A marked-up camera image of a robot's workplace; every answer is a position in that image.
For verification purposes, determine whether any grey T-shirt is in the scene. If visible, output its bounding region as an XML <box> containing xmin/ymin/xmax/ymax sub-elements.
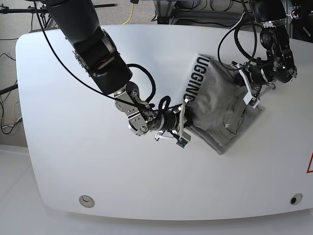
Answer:
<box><xmin>183</xmin><ymin>54</ymin><xmax>263</xmax><ymax>155</ymax></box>

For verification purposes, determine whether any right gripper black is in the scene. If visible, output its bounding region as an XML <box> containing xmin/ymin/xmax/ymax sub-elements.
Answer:
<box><xmin>161</xmin><ymin>112</ymin><xmax>193</xmax><ymax>131</ymax></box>

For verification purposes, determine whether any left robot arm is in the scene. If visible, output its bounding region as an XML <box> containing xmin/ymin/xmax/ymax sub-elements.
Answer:
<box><xmin>226</xmin><ymin>0</ymin><xmax>297</xmax><ymax>87</ymax></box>

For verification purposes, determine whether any black tripod stand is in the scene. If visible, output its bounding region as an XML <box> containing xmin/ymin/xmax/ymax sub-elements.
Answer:
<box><xmin>0</xmin><ymin>0</ymin><xmax>57</xmax><ymax>41</ymax></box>

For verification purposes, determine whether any right table grommet hole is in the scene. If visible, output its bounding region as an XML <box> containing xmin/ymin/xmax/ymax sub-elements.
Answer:
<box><xmin>290</xmin><ymin>193</ymin><xmax>303</xmax><ymax>205</ymax></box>

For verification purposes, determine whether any black floor cables left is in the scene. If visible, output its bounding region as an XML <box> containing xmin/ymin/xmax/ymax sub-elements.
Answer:
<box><xmin>0</xmin><ymin>53</ymin><xmax>23</xmax><ymax>135</ymax></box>

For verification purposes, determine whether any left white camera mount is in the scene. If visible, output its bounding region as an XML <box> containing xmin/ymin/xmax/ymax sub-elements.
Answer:
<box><xmin>231</xmin><ymin>61</ymin><xmax>277</xmax><ymax>110</ymax></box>

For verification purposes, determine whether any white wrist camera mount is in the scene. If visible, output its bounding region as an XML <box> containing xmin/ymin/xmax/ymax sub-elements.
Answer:
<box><xmin>153</xmin><ymin>97</ymin><xmax>192</xmax><ymax>149</ymax></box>

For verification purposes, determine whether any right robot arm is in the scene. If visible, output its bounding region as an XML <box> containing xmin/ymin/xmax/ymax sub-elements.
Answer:
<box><xmin>42</xmin><ymin>0</ymin><xmax>192</xmax><ymax>138</ymax></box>

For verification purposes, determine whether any left table grommet hole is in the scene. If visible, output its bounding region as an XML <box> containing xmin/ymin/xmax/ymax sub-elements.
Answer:
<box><xmin>79</xmin><ymin>195</ymin><xmax>95</xmax><ymax>208</ymax></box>

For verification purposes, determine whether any red triangle warning sticker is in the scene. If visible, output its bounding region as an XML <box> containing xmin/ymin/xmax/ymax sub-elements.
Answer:
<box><xmin>307</xmin><ymin>153</ymin><xmax>313</xmax><ymax>173</ymax></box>

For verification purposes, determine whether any white cable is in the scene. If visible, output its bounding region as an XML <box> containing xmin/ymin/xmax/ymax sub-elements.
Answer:
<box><xmin>229</xmin><ymin>9</ymin><xmax>252</xmax><ymax>30</ymax></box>

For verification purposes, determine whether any yellow cable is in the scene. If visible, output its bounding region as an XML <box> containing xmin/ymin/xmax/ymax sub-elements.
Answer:
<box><xmin>121</xmin><ymin>2</ymin><xmax>134</xmax><ymax>26</ymax></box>

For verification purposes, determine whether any table grommet hole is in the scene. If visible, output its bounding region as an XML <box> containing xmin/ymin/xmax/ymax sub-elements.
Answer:
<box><xmin>290</xmin><ymin>193</ymin><xmax>303</xmax><ymax>205</ymax></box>
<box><xmin>79</xmin><ymin>195</ymin><xmax>95</xmax><ymax>208</ymax></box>

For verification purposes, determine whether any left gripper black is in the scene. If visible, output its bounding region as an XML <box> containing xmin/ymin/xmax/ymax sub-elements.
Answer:
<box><xmin>234</xmin><ymin>67</ymin><xmax>266</xmax><ymax>86</ymax></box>

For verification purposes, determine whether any aluminium frame stand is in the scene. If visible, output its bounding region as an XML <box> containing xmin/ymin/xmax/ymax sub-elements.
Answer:
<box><xmin>153</xmin><ymin>0</ymin><xmax>242</xmax><ymax>28</ymax></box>

